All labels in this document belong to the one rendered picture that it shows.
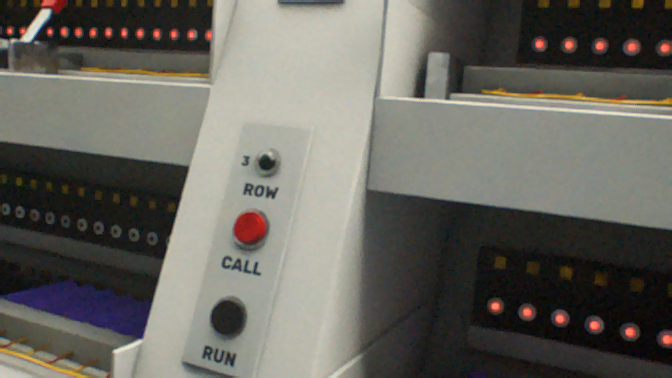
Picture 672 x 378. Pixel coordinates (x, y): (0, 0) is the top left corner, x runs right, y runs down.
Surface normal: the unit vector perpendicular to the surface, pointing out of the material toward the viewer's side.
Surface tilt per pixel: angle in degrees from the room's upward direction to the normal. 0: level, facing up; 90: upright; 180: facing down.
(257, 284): 90
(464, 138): 109
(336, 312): 90
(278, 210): 90
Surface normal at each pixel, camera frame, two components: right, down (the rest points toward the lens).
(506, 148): -0.41, 0.06
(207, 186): -0.37, -0.26
